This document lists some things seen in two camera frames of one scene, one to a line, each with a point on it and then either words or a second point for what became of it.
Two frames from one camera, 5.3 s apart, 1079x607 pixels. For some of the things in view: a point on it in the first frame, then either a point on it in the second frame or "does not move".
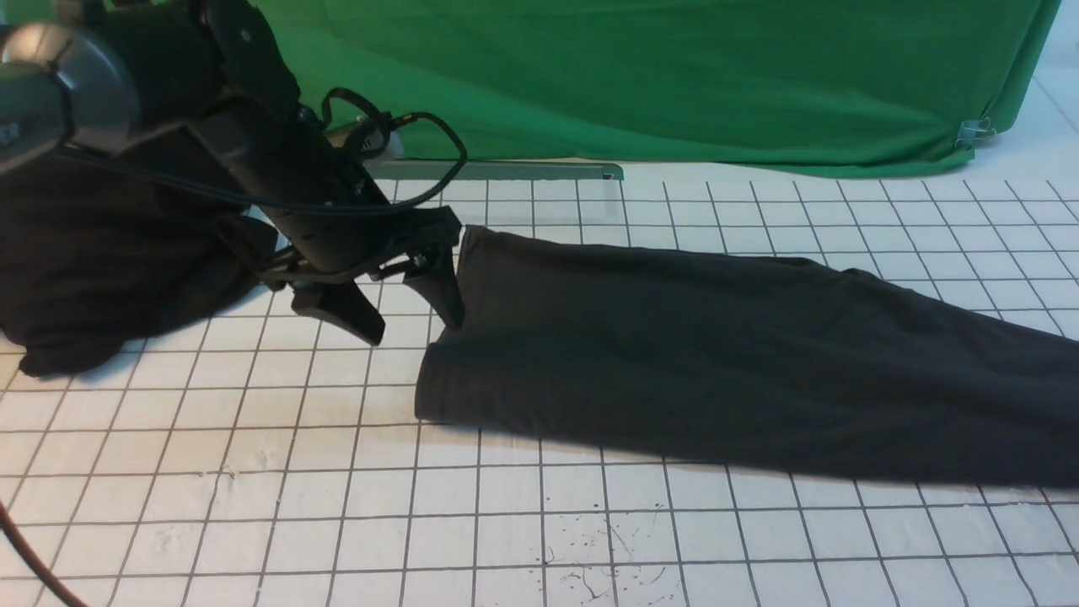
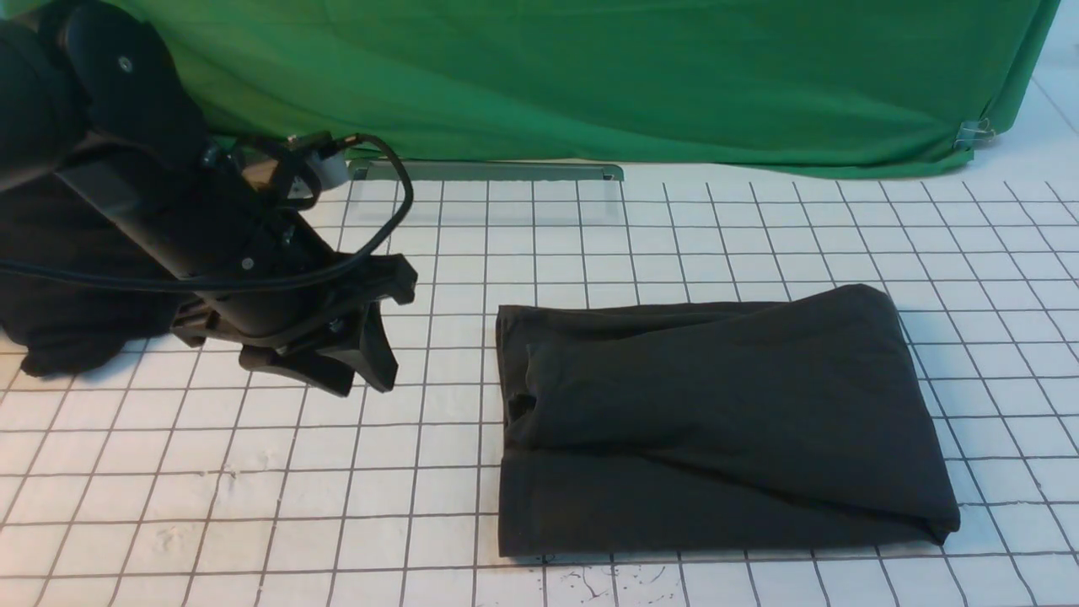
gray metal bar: [493, 169] does not move
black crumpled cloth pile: [94, 255] does not move
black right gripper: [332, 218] to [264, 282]
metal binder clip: [975, 129] does not move
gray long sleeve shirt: [752, 357] to [795, 423]
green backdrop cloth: [881, 86] does not move
